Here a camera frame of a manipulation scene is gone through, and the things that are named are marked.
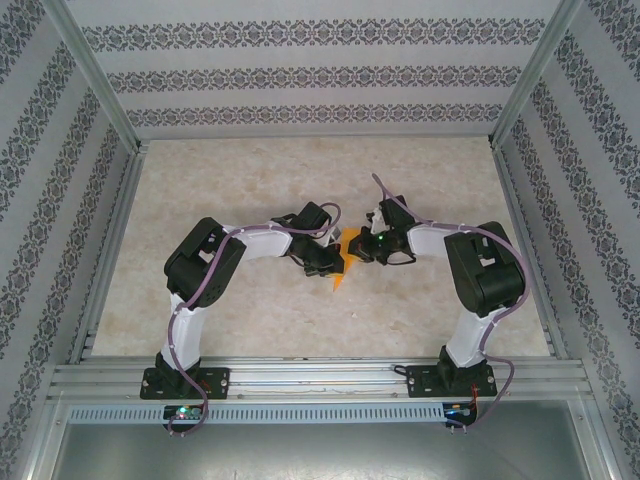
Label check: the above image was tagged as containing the grey sheet metal panel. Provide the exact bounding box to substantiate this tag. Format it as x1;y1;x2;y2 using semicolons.
49;423;594;480

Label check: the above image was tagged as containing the grey slotted cable duct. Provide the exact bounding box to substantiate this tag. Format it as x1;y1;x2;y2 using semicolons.
67;403;446;425

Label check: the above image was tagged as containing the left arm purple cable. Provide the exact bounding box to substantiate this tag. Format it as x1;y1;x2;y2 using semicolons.
166;201;344;439

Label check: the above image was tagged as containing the small LED circuit board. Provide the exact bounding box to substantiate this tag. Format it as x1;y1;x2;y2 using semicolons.
163;403;204;426
443;402;479;426

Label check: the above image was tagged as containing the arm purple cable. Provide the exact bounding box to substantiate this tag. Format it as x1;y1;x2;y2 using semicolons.
369;172;530;436
166;201;344;439

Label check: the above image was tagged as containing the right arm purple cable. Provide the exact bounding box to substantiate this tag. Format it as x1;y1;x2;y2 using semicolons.
369;172;530;436

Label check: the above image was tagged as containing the aluminium mounting rail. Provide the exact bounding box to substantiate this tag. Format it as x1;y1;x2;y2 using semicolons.
47;355;589;401

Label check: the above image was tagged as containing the orange square paper sheet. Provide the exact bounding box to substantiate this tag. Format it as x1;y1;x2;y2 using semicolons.
331;227;363;293

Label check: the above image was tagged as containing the aluminium frame side rail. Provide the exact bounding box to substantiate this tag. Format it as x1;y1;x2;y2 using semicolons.
491;143;570;360
68;141;150;364

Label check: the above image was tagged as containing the aluminium frame post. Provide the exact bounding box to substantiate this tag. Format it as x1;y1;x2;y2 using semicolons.
488;0;586;151
569;399;624;480
42;0;146;154
19;397;71;480

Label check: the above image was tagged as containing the aluminium frame crossbar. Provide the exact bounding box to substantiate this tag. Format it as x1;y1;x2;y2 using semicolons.
134;132;497;145

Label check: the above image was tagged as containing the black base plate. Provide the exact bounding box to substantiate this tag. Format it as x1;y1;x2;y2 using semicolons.
405;363;499;400
141;367;232;401

